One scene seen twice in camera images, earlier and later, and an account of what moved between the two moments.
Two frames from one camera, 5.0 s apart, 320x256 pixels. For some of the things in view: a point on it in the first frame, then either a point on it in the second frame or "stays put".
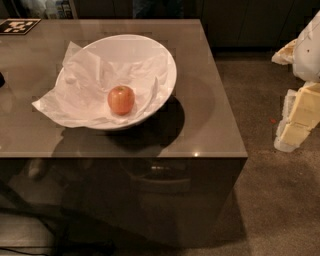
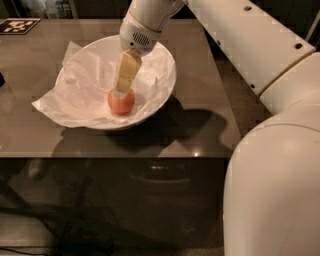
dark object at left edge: (2, 80) stays put
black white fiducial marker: (18, 26) stays put
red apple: (121, 99) stays put
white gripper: (308, 53) → (136, 35)
